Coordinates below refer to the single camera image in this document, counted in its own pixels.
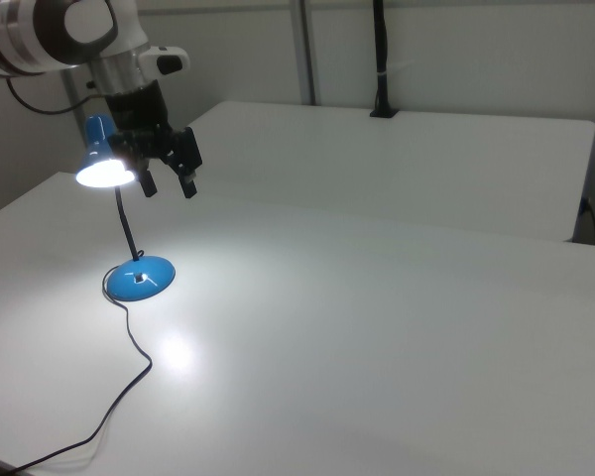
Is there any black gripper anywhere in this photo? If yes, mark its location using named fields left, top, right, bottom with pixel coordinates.
left=102, top=78, right=203, bottom=201

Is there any black camera pole with base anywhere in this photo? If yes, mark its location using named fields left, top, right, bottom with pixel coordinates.
left=368, top=0, right=401, bottom=120

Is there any black lamp power cable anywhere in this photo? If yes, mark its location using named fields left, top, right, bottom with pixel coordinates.
left=0, top=264, right=155, bottom=476

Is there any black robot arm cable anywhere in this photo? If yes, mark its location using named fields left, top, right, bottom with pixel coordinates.
left=6, top=77, right=96, bottom=116

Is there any blue gooseneck desk lamp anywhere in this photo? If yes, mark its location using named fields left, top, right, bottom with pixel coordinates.
left=74, top=114, right=178, bottom=303

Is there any white side table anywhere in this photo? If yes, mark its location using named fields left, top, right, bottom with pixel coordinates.
left=184, top=100, right=595, bottom=244

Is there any grey partition post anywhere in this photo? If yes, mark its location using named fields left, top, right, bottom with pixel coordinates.
left=289, top=0, right=324, bottom=107

